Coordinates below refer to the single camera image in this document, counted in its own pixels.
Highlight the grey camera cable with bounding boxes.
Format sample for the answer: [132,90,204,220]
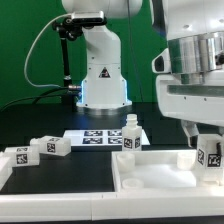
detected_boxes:
[23,13,72,89]

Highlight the white U-shaped obstacle fence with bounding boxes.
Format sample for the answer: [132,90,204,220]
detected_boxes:
[0,151,224,223]

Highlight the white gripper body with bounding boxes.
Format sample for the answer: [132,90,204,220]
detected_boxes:
[152,49,224,127]

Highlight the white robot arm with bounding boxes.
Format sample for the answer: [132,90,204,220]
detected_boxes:
[62,0,224,140]

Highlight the white square table top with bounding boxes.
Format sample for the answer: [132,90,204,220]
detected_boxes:
[112,150,224,192]

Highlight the black cables at base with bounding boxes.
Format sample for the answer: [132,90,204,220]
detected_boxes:
[0,84,83,112]

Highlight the white sheet with markers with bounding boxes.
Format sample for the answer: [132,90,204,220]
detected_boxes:
[62,129,151,147]

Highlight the black camera on stand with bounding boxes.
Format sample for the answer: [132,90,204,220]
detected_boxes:
[52,14,107,103]

